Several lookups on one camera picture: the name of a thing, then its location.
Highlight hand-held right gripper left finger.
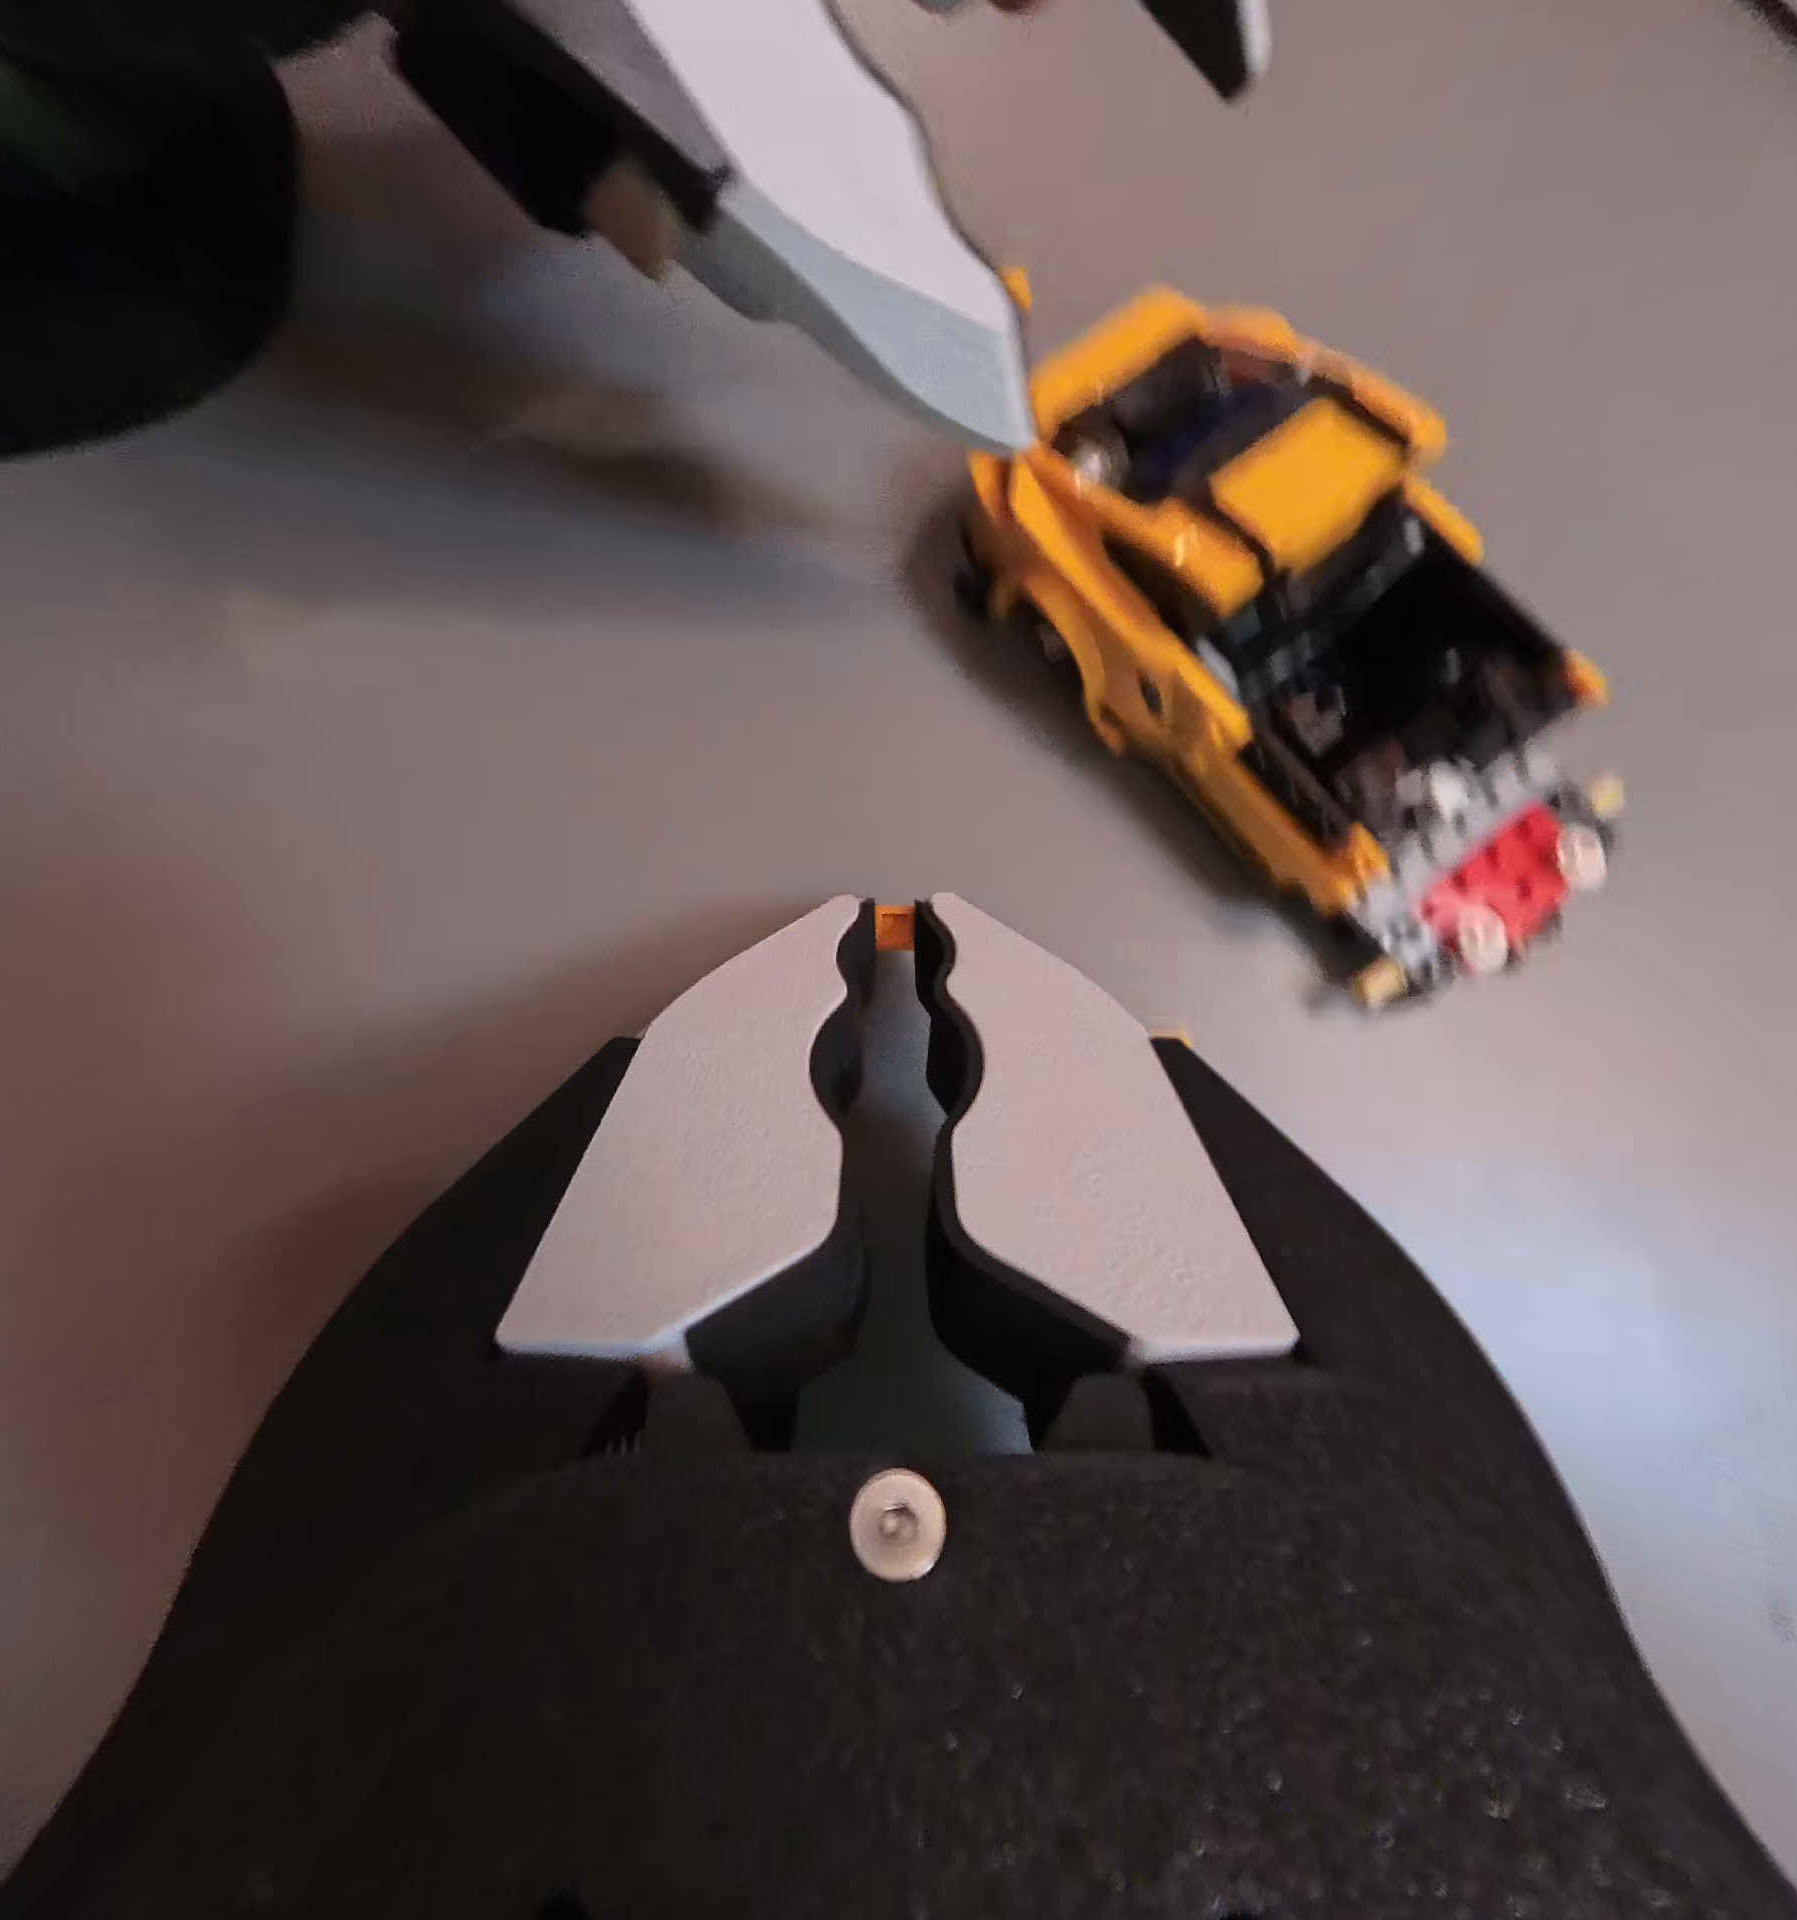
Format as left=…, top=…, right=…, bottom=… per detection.
left=496, top=894, right=878, bottom=1449

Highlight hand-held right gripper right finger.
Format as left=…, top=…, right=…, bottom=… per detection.
left=912, top=891, right=1305, bottom=1449

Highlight yellow lego car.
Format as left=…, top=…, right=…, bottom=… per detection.
left=956, top=282, right=1632, bottom=1013

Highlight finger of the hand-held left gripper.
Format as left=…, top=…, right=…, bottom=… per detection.
left=599, top=0, right=1040, bottom=455
left=1138, top=0, right=1275, bottom=104

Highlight person's left hand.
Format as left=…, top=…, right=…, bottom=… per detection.
left=587, top=158, right=687, bottom=284

